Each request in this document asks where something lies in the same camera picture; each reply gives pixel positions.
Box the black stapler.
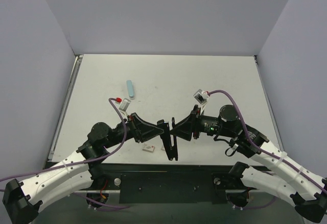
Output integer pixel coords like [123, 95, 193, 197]
[157, 119, 178, 161]

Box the light blue white stapler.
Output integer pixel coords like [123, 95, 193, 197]
[126, 80, 135, 99]

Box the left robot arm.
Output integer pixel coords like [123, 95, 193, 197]
[2, 113, 169, 223]

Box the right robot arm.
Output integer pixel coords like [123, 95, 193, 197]
[170, 105, 326, 223]

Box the staple box with red label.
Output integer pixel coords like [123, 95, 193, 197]
[142, 144, 155, 153]

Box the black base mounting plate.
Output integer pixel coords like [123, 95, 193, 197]
[82, 164, 252, 205]

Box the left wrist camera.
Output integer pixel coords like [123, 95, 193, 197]
[115, 97, 131, 118]

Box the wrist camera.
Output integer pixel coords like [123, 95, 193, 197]
[194, 89, 210, 115]
[115, 97, 131, 118]

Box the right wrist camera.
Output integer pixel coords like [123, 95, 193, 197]
[194, 89, 210, 115]

